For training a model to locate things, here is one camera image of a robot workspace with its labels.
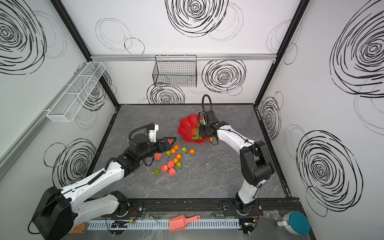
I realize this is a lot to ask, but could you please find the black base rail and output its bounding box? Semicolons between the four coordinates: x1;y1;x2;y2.
128;198;303;217

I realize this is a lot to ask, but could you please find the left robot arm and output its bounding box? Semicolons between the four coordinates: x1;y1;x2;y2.
31;131;177;240

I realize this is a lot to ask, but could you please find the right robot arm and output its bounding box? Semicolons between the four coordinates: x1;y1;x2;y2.
198;110;275;215

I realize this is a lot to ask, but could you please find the green grape bunch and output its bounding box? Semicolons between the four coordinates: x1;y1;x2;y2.
191;116;205;141

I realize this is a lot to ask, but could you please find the white slotted cable duct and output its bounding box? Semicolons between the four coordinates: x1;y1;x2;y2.
87;219;241;231

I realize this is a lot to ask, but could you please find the peach bottom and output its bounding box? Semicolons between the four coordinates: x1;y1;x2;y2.
168;168;176;176

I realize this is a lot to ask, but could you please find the peach lower left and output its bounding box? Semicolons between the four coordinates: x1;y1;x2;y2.
161;165;169;172

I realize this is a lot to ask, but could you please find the white mesh wall shelf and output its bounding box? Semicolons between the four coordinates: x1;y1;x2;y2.
47;62;106;123

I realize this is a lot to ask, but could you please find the pink plastic scoop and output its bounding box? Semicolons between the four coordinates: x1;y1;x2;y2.
169;215;201;232

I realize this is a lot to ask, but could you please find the teal lidded white jug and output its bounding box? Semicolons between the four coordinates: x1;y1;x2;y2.
277;212;311;236

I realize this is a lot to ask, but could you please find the red flower fruit bowl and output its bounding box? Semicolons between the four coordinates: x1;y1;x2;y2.
178;114;209;144

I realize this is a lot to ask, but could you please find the black wire basket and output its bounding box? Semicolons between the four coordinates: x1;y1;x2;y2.
152;55;198;88

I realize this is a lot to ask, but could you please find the peach centre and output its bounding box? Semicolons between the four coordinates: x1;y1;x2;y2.
167;161;175;169

